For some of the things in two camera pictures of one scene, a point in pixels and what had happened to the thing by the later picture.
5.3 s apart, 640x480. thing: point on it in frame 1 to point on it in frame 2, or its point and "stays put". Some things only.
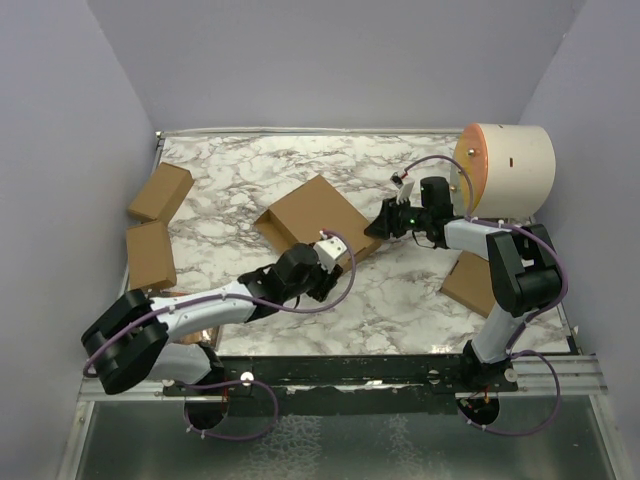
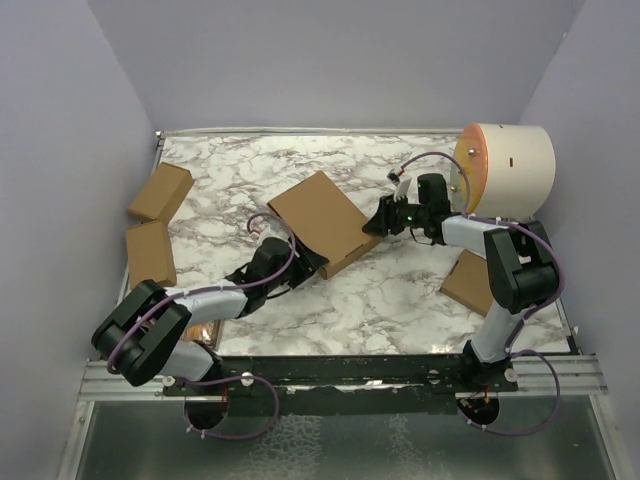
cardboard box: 315,209 stays put
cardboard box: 149,257 stays put
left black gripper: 326,282 to 306,262
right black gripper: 386,223 stays put
